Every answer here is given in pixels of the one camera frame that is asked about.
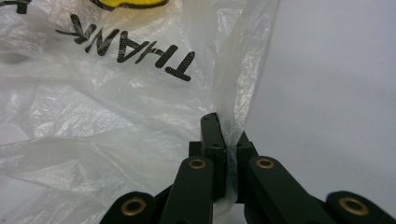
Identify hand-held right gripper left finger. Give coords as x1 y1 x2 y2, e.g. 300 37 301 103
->
189 112 228 201

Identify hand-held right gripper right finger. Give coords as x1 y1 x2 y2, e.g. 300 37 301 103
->
235 130 260 204

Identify clear smiley-print plastic bag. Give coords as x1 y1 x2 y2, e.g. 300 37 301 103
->
0 0 281 224

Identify white table board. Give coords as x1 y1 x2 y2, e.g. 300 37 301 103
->
0 0 396 224

